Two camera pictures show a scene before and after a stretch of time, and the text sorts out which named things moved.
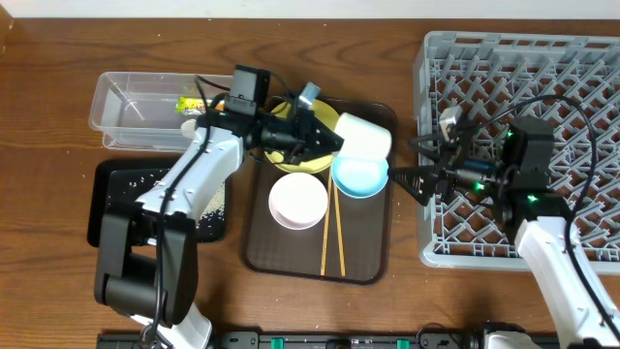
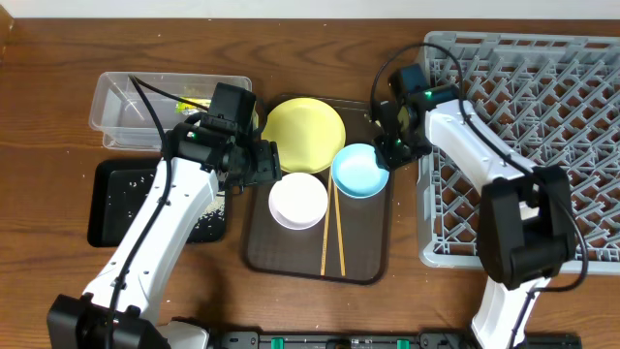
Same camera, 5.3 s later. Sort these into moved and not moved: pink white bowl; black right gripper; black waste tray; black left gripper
Moved: black left gripper; black right gripper
Not moved: black waste tray; pink white bowl
